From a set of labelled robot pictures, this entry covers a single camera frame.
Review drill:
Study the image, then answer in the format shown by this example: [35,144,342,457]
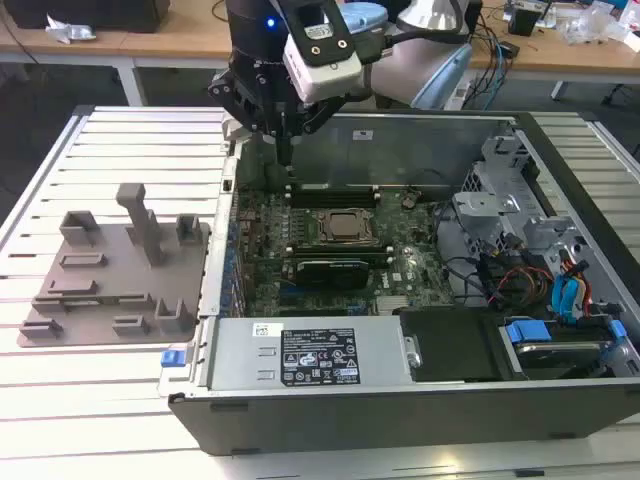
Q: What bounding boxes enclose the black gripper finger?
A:
[283,96,347,167]
[207,71,285,167]

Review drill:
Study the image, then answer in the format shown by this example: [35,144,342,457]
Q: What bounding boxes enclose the installed green RAM stick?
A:
[292,182,376,193]

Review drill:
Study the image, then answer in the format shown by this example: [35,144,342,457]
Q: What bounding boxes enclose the black RAM slot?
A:
[291,191,377,200]
[285,243,391,255]
[291,198,379,209]

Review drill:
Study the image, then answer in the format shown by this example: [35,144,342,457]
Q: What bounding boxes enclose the silver CPU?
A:
[327,212,362,237]

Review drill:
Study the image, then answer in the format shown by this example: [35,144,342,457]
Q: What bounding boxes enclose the metal socket cover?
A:
[314,206,376,247]

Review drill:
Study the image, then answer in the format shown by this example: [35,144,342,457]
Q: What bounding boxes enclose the black graphics card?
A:
[294,257,371,292]

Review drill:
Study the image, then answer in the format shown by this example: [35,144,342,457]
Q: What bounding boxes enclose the crumpled white paper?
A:
[44,12,97,45]

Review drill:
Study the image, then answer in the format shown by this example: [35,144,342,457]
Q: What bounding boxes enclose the green motherboard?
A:
[233,184,459,319]

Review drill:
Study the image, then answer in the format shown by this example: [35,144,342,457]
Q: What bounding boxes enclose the silver perforated drive cage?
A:
[459,130,544,202]

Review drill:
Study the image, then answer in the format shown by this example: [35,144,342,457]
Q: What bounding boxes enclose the silver heat sink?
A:
[374,294,410,317]

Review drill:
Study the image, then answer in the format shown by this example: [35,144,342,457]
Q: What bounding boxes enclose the grey parts rack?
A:
[17,182,214,349]

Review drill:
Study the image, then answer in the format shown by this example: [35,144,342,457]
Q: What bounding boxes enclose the small black box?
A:
[507,7,544,37]

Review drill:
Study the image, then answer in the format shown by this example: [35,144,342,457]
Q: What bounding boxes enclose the grey power supply black label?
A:
[206,317,422,392]

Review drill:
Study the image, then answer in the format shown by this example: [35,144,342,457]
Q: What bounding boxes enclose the clear plastic bags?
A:
[557,1,634,46]

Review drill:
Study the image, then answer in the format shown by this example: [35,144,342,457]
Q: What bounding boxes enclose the black open PC case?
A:
[158,107,640,456]

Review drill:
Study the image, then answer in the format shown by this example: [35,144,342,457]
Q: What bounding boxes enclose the hard disk in blue carrier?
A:
[499,317,629,382]

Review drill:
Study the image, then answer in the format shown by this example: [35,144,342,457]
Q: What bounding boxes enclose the wooden desk white frame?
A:
[467,0,640,101]
[0,0,236,107]

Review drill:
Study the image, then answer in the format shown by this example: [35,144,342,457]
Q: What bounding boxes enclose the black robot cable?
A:
[369,23,467,56]

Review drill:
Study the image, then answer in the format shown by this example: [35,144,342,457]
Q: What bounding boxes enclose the silver metal bracket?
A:
[451,191,526,251]
[521,214,592,267]

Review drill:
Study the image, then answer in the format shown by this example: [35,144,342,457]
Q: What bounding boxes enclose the blue cable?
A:
[491,27,508,109]

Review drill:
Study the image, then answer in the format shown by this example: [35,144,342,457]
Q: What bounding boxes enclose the black wire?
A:
[430,199,485,306]

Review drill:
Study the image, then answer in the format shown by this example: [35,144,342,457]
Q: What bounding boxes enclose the red yellow black wires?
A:
[487,266,554,306]

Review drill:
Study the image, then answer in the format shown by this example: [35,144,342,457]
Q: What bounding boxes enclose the blue wire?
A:
[551,273,584,326]

